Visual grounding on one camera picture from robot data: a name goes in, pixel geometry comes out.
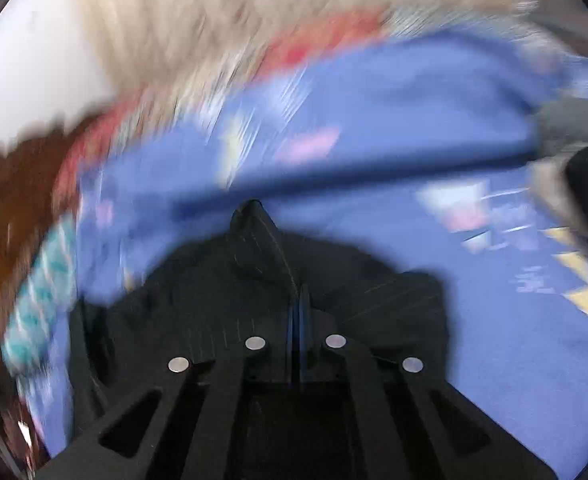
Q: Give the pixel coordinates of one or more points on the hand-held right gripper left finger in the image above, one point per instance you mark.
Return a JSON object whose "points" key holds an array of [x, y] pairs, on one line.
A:
{"points": [[290, 355]]}

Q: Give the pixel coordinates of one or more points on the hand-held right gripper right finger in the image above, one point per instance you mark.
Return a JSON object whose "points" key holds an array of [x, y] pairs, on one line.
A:
{"points": [[304, 345]]}

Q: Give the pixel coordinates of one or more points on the black garment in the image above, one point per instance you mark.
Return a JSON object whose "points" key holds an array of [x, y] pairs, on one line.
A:
{"points": [[224, 285]]}

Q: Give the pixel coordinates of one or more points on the blue printed bedsheet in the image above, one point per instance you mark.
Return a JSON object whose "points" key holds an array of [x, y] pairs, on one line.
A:
{"points": [[399, 110]]}

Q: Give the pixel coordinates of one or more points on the teal patterned cloth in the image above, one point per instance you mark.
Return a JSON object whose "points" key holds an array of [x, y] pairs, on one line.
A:
{"points": [[44, 285]]}

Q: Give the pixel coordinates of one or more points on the red patterned blanket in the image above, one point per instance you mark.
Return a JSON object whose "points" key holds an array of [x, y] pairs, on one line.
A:
{"points": [[314, 45]]}

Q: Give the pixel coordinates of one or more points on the brown wooden headboard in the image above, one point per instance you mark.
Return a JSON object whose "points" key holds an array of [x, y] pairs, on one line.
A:
{"points": [[4, 210]]}

